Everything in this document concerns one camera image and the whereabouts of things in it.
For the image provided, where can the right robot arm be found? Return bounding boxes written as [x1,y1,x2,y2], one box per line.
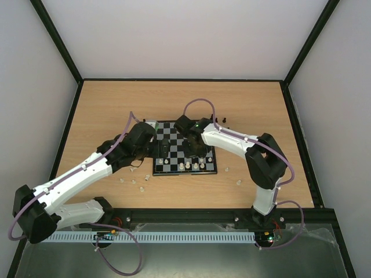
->
[174,115,288,227]

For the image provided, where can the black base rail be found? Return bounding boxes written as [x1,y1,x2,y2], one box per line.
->
[113,208,337,226]

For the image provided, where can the white slotted cable duct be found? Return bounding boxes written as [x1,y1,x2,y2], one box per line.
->
[44,231,256,244]

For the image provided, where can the purple cable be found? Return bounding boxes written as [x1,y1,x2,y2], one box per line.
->
[7,111,143,275]
[183,98,305,251]

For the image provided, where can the black and silver chessboard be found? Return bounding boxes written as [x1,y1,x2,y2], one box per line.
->
[152,120,217,176]

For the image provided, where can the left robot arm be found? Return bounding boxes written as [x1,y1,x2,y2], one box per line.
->
[13,121,170,244]

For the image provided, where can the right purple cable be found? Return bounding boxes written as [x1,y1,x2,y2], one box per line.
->
[183,98,305,251]

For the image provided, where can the black enclosure frame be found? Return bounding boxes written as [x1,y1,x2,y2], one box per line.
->
[7,1,356,277]

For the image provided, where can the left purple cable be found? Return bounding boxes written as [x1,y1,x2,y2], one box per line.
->
[7,111,143,275]

